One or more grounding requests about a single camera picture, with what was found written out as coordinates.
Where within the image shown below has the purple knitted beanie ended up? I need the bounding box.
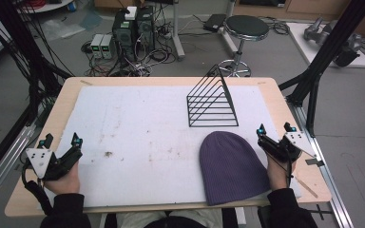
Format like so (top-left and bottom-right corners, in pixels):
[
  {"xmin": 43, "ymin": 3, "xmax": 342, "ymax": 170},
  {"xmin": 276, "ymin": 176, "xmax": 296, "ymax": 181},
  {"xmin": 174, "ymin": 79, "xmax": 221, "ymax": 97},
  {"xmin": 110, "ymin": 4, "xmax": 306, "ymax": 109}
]
[{"xmin": 199, "ymin": 130, "xmax": 272, "ymax": 207}]

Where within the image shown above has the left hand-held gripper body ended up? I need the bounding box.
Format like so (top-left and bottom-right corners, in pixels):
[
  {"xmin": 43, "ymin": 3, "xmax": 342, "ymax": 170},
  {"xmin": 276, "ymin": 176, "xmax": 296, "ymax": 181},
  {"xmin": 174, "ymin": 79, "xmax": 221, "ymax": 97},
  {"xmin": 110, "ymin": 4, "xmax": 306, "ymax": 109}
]
[{"xmin": 23, "ymin": 147, "xmax": 84, "ymax": 182}]

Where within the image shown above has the person's right hand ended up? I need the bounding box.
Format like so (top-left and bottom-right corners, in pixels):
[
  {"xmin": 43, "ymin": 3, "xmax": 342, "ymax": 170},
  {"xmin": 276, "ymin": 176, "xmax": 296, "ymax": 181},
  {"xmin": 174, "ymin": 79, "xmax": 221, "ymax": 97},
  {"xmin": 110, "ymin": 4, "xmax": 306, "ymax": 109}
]
[{"xmin": 266, "ymin": 153, "xmax": 298, "ymax": 192}]

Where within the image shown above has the round white table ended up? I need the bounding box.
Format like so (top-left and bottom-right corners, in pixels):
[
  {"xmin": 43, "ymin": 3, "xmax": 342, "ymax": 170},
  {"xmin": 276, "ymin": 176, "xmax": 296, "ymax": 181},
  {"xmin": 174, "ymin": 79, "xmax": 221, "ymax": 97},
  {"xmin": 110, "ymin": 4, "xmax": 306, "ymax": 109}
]
[{"xmin": 17, "ymin": 0, "xmax": 76, "ymax": 14}]

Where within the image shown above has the grey metal table leg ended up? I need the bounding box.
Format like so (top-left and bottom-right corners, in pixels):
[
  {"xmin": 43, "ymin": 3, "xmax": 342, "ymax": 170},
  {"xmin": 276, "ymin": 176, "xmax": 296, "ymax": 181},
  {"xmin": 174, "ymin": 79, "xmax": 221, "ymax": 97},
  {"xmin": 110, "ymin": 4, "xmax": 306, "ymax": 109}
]
[{"xmin": 170, "ymin": 0, "xmax": 186, "ymax": 62}]

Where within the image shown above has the person's lap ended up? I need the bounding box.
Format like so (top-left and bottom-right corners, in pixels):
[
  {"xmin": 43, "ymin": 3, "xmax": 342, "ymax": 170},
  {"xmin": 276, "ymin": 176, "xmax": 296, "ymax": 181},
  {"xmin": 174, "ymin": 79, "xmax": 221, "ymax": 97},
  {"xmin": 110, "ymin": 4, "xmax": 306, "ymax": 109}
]
[{"xmin": 104, "ymin": 208, "xmax": 240, "ymax": 228}]

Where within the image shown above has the black round stool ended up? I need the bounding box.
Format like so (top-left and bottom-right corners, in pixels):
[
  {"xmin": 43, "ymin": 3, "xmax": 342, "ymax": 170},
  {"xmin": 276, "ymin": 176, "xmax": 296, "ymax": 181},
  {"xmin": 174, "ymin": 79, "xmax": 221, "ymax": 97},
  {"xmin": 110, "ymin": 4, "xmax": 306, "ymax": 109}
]
[{"xmin": 218, "ymin": 14, "xmax": 271, "ymax": 78}]

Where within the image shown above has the black wire file rack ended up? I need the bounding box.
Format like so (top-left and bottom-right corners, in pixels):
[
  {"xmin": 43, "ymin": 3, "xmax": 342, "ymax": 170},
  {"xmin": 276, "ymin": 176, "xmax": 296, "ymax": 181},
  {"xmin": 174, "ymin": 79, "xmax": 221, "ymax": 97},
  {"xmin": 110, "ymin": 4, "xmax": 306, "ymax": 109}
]
[{"xmin": 186, "ymin": 64, "xmax": 240, "ymax": 128}]

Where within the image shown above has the black computer tower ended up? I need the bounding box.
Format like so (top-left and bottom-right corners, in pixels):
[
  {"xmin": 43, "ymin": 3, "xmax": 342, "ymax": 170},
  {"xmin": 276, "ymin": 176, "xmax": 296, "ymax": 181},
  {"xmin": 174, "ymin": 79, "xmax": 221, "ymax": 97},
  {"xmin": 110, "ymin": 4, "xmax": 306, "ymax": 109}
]
[
  {"xmin": 111, "ymin": 9, "xmax": 138, "ymax": 62},
  {"xmin": 135, "ymin": 5, "xmax": 156, "ymax": 54}
]

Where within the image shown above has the white foam mat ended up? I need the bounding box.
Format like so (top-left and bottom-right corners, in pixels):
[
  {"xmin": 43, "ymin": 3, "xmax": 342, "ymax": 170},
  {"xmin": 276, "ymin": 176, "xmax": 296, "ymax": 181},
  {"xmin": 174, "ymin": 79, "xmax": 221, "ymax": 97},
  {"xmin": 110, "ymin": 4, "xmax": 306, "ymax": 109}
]
[{"xmin": 38, "ymin": 85, "xmax": 302, "ymax": 211}]

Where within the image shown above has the aluminium rail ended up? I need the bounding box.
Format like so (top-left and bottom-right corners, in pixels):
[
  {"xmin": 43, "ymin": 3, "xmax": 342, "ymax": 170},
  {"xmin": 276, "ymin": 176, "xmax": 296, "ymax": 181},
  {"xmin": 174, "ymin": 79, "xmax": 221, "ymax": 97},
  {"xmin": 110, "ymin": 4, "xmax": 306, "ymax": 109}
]
[
  {"xmin": 285, "ymin": 97, "xmax": 355, "ymax": 228},
  {"xmin": 0, "ymin": 103, "xmax": 53, "ymax": 212}
]

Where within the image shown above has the black flat box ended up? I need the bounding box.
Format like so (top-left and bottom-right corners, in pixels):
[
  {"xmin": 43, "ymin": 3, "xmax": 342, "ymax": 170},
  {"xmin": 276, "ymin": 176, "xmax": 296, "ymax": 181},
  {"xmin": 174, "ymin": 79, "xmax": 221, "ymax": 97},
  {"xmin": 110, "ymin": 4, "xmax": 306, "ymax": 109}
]
[{"xmin": 202, "ymin": 13, "xmax": 228, "ymax": 33}]

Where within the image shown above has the black frame post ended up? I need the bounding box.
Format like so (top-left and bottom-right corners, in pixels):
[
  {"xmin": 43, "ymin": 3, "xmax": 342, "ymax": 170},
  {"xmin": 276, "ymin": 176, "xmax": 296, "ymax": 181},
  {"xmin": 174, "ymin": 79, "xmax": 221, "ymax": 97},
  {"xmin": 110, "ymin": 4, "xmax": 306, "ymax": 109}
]
[
  {"xmin": 278, "ymin": 0, "xmax": 365, "ymax": 138},
  {"xmin": 0, "ymin": 0, "xmax": 65, "ymax": 129}
]

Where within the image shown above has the tangle of floor cables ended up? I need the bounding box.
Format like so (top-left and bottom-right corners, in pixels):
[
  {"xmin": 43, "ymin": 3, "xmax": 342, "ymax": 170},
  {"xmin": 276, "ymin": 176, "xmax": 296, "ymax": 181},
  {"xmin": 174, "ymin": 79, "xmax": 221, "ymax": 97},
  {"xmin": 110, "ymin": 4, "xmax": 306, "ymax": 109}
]
[{"xmin": 80, "ymin": 29, "xmax": 180, "ymax": 78}]

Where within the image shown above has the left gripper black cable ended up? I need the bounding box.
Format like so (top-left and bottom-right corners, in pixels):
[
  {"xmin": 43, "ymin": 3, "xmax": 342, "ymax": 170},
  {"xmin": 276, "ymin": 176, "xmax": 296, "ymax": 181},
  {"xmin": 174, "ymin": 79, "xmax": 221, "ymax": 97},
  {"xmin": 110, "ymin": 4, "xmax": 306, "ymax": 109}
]
[{"xmin": 20, "ymin": 157, "xmax": 54, "ymax": 217}]

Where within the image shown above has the grey bench power supply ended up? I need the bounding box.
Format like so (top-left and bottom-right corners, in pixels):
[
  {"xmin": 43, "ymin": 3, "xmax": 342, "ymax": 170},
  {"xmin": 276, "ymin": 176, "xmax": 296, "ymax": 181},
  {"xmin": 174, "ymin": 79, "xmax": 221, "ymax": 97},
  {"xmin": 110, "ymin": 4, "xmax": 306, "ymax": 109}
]
[
  {"xmin": 89, "ymin": 33, "xmax": 105, "ymax": 60},
  {"xmin": 101, "ymin": 33, "xmax": 116, "ymax": 60}
]

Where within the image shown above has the black tape piece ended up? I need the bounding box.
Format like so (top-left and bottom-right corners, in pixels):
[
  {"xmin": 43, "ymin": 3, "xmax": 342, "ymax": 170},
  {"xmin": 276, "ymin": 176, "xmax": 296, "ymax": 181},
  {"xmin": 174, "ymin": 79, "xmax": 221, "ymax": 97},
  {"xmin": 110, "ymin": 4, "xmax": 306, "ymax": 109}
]
[{"xmin": 305, "ymin": 157, "xmax": 326, "ymax": 168}]

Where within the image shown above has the white floor platform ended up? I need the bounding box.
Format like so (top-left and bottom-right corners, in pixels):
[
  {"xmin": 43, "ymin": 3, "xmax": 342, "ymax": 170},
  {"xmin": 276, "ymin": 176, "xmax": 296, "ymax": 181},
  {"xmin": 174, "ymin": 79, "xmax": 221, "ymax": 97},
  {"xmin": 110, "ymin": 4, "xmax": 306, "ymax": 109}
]
[{"xmin": 285, "ymin": 21, "xmax": 365, "ymax": 69}]

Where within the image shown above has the white box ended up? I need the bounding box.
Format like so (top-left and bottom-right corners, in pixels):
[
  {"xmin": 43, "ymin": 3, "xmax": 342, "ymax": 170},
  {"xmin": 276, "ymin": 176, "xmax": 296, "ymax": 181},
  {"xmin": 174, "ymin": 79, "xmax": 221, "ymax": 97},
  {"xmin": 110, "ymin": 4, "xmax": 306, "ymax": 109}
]
[{"xmin": 124, "ymin": 6, "xmax": 138, "ymax": 21}]

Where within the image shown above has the person's left hand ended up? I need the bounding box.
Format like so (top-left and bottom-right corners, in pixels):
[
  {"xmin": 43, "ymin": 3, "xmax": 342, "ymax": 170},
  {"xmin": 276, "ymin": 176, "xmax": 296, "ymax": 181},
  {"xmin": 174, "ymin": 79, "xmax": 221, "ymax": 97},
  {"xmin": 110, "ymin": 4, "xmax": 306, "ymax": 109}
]
[{"xmin": 43, "ymin": 161, "xmax": 82, "ymax": 196}]

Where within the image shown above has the thin wooden stick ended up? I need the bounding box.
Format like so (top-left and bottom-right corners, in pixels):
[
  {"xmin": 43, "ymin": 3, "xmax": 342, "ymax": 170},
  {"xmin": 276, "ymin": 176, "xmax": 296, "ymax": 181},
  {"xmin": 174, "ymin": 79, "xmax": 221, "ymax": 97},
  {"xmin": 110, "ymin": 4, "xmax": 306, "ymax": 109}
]
[{"xmin": 294, "ymin": 176, "xmax": 319, "ymax": 200}]

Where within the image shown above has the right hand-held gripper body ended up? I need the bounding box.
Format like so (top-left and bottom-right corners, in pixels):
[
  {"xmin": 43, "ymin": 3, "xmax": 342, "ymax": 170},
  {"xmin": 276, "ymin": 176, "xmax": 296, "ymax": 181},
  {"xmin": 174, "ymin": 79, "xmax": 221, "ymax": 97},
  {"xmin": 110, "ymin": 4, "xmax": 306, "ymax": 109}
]
[{"xmin": 257, "ymin": 131, "xmax": 317, "ymax": 163}]

